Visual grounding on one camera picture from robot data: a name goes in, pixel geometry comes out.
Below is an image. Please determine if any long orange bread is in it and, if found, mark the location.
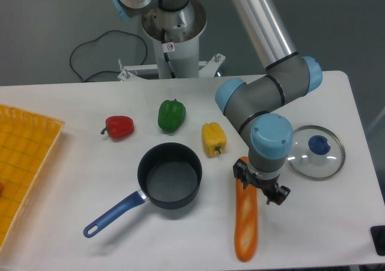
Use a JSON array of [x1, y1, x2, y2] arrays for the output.
[[233, 155, 259, 263]]

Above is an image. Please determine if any black device table corner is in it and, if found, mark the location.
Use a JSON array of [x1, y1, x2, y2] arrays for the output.
[[370, 225, 385, 256]]

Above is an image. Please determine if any glass lid blue knob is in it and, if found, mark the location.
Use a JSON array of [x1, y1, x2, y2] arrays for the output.
[[287, 125, 346, 181]]

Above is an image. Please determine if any yellow bell pepper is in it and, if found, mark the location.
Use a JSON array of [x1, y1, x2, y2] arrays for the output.
[[202, 122, 227, 158]]

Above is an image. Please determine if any dark saucepan blue handle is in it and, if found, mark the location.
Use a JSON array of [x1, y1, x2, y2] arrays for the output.
[[83, 142, 202, 238]]

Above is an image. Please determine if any green bell pepper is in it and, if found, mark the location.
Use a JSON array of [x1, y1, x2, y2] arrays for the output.
[[158, 99, 186, 133]]

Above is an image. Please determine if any yellow woven basket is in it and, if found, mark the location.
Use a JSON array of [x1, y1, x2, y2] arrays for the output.
[[1, 104, 65, 246]]

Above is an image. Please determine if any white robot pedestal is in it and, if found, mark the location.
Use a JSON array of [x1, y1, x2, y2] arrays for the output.
[[118, 0, 226, 81]]

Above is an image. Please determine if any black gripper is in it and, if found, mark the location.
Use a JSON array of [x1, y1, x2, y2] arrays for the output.
[[233, 158, 291, 205]]

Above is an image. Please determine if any black floor cable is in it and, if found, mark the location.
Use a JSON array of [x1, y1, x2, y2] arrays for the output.
[[69, 30, 149, 83]]

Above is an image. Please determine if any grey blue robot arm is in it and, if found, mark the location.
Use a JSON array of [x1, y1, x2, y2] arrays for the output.
[[112, 0, 322, 204]]

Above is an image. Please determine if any red bell pepper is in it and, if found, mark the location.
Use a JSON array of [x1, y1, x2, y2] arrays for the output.
[[100, 116, 135, 139]]

